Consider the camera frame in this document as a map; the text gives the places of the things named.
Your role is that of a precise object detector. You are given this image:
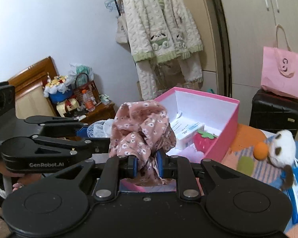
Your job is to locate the pink floral cloth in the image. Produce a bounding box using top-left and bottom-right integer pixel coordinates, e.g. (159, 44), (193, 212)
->
(109, 100), (176, 186)

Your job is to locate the green plush leaf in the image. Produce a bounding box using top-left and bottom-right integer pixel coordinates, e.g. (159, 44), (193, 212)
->
(237, 156), (254, 176)

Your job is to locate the orange plush ball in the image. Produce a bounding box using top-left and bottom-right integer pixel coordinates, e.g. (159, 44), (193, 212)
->
(253, 142), (269, 161)

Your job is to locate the white panda plush toy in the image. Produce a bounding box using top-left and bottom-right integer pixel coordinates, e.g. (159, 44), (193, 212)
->
(269, 130), (296, 191)

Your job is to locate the white small fan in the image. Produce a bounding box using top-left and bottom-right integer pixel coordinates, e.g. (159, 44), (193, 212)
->
(89, 119), (113, 138)

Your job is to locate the orange drink bottle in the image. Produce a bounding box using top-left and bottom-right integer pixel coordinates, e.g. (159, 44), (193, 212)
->
(82, 89), (95, 112)

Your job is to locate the wooden nightstand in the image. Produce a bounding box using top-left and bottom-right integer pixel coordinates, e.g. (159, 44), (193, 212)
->
(64, 100), (117, 126)

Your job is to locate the white tissue pack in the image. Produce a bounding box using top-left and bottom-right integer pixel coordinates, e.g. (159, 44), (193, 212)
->
(170, 112), (205, 150)

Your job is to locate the red strawberry plush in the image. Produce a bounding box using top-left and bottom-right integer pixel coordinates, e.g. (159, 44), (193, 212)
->
(193, 130), (217, 153)

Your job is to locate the wooden headboard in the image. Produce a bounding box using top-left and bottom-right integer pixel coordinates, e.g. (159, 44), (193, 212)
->
(8, 57), (57, 119)

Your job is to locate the dark woven handbag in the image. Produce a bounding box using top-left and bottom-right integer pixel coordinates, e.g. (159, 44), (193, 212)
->
(73, 73), (101, 104)

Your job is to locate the pink storage box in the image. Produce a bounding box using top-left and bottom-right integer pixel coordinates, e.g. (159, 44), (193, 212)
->
(110, 88), (240, 191)

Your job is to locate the patchwork bed cover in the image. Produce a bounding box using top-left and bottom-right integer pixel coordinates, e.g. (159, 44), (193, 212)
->
(221, 124), (298, 237)

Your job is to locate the black suitcase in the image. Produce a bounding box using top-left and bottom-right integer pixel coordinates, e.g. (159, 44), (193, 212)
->
(249, 89), (298, 136)

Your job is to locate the cream knitted cardigan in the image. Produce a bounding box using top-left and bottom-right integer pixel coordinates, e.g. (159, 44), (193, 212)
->
(123, 0), (203, 101)

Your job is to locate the pink tote bag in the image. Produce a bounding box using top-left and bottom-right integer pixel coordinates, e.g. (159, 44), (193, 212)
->
(260, 24), (298, 101)

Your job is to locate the beige wardrobe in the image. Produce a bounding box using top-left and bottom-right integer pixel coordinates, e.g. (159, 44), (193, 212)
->
(184, 0), (298, 125)

